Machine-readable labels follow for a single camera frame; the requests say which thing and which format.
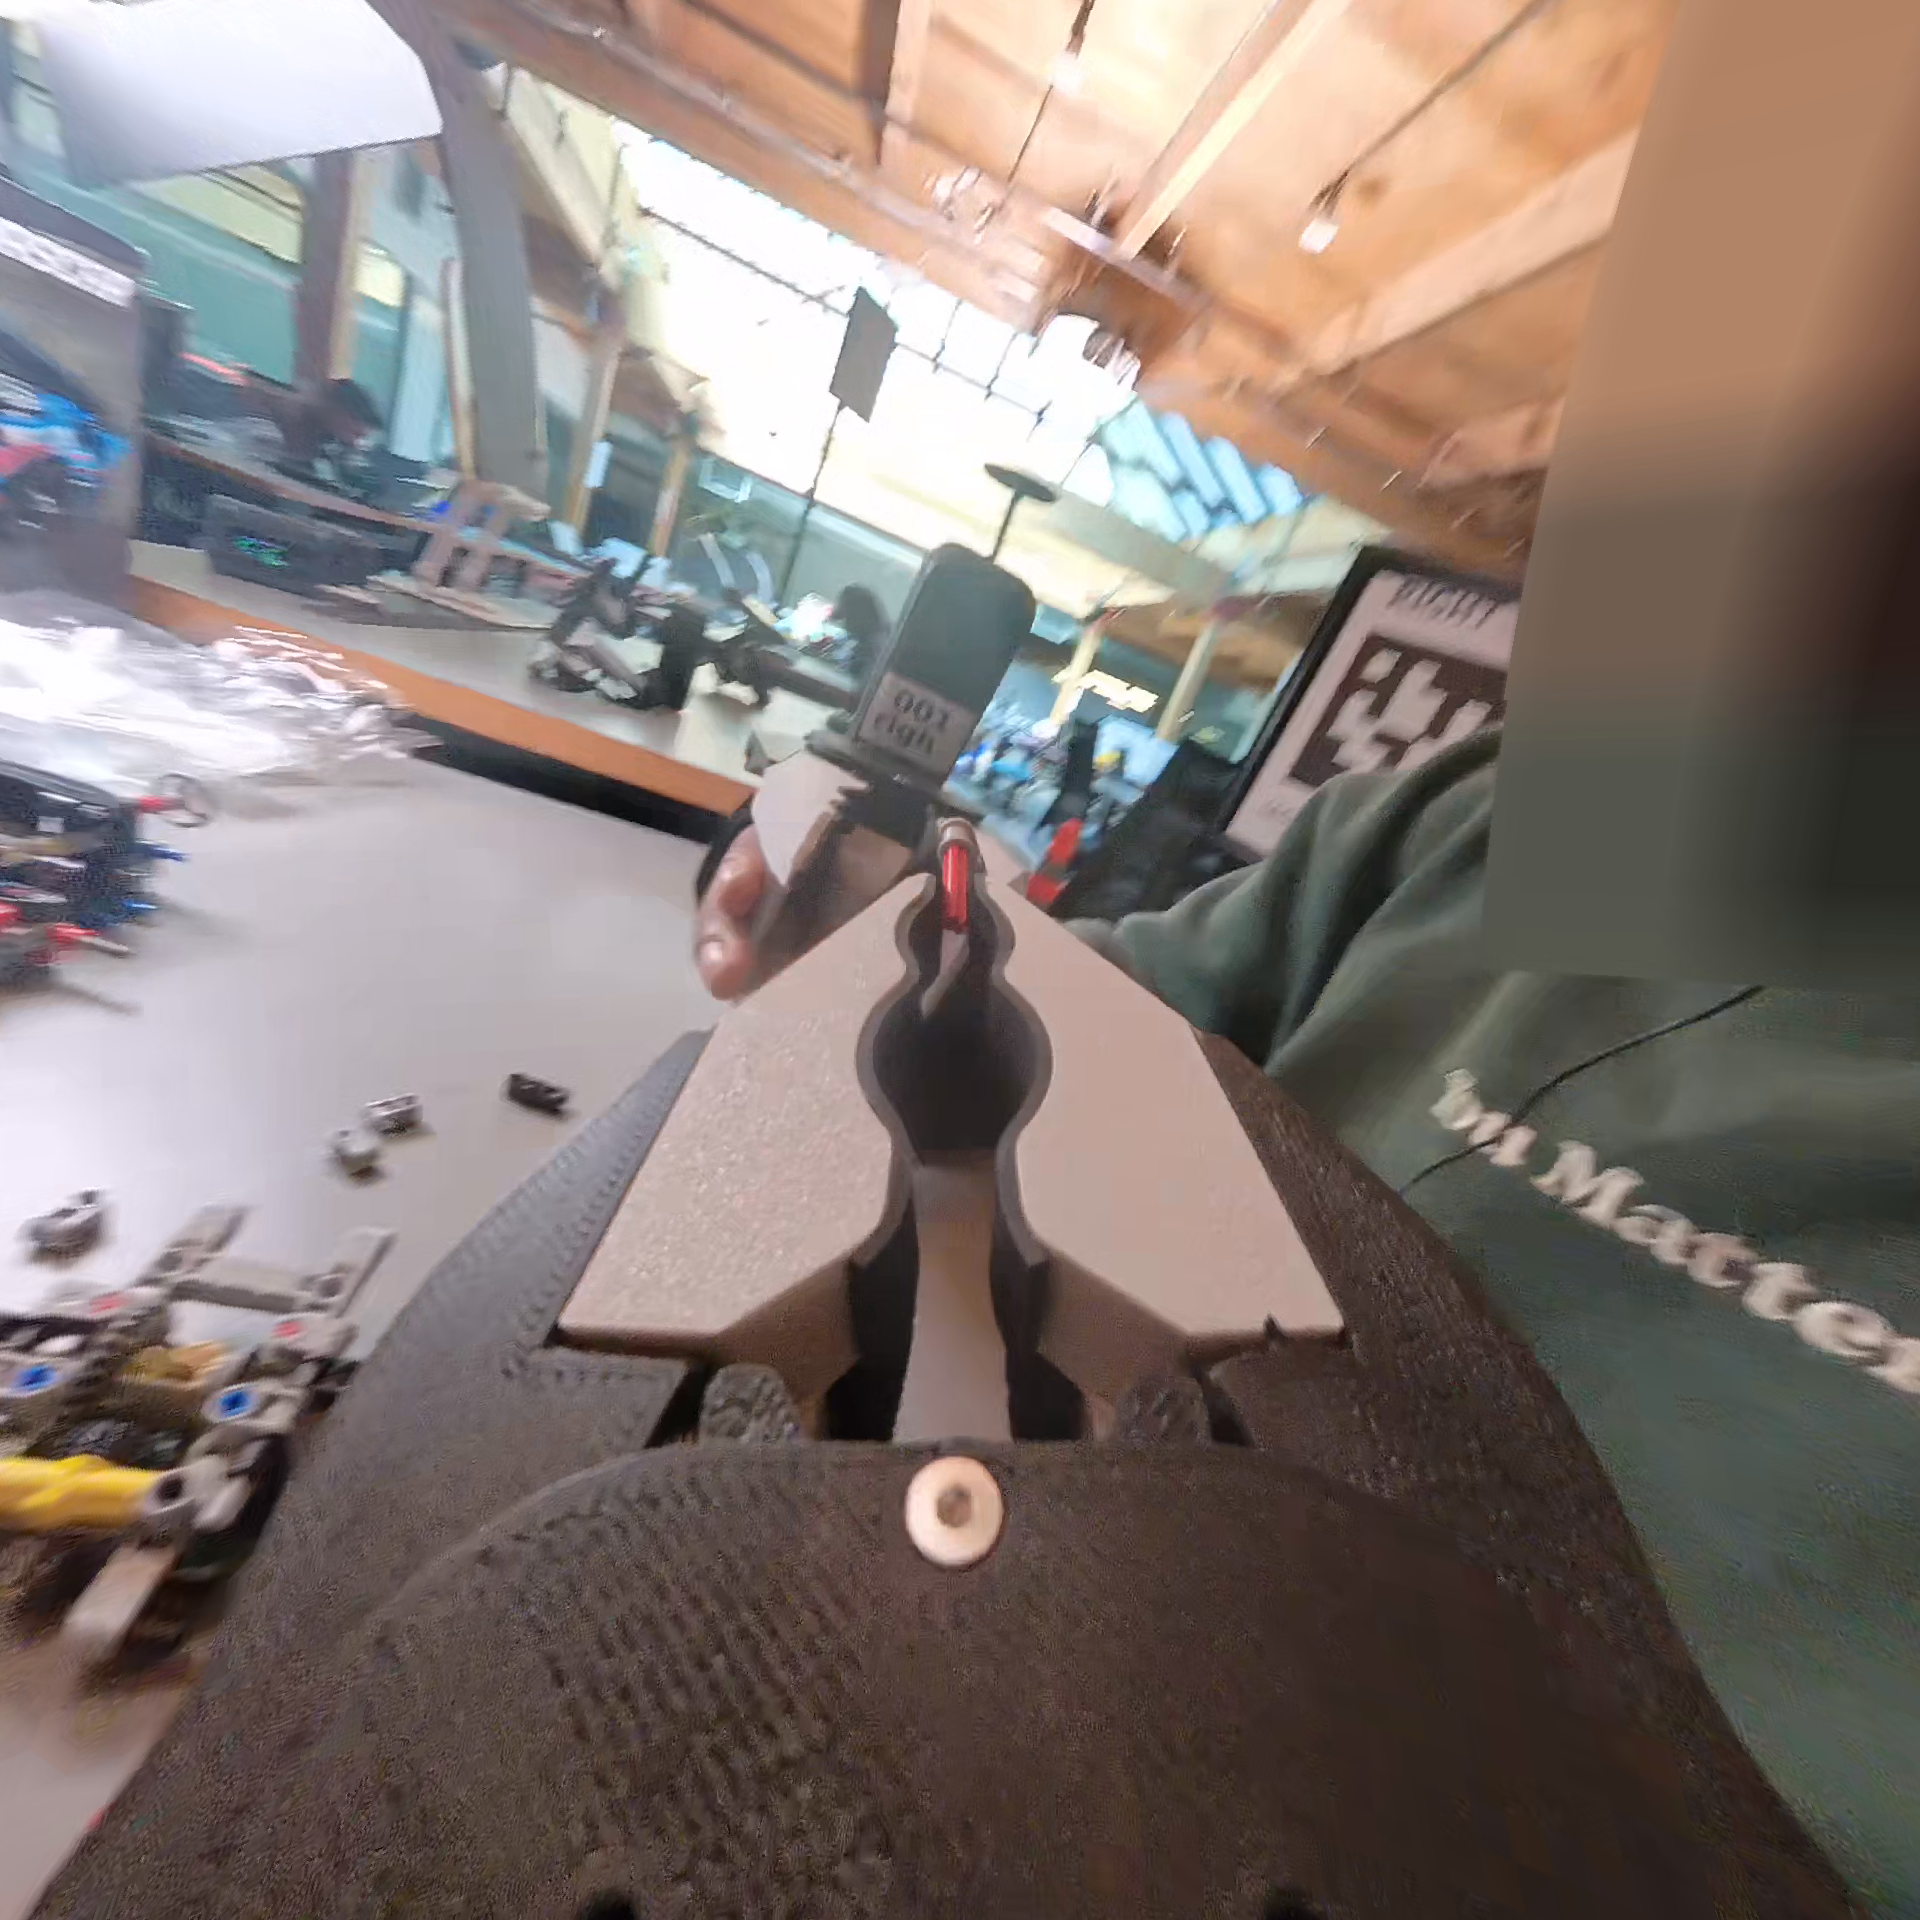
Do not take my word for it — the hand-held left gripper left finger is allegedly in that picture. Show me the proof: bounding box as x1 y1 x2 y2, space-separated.
558 873 938 1443

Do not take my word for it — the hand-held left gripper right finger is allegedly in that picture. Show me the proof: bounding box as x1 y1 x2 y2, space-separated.
960 885 1344 1443

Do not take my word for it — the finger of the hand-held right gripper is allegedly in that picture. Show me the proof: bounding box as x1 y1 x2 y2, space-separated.
755 761 860 963

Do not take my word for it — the grey lego gearbox assembly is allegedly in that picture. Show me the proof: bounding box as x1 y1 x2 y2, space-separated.
0 1200 399 1667

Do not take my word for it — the black red lego chassis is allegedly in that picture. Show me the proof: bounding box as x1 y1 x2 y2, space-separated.
0 756 211 1000

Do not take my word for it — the lego set box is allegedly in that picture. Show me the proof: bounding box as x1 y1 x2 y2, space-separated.
0 170 147 592

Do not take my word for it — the person's right hand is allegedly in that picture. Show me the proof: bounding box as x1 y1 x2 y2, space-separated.
693 817 796 1004

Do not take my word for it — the dark desk equipment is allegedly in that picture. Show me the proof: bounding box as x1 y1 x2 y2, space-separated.
525 545 789 710

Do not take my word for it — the black light stand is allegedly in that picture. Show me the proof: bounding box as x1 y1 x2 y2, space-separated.
780 288 901 632

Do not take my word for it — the wooden table with orange edge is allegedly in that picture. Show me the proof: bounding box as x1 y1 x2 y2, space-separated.
126 533 759 821

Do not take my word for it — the printed marker board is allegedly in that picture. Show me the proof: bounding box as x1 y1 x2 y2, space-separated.
1217 544 1518 864

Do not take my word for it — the black electronic device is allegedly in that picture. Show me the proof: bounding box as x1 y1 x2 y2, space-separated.
203 495 377 590

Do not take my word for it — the person's green hoodie torso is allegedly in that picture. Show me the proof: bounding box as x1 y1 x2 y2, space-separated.
1403 967 1920 1920

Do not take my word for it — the clear plastic bag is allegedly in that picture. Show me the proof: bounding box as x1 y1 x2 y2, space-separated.
0 590 438 788

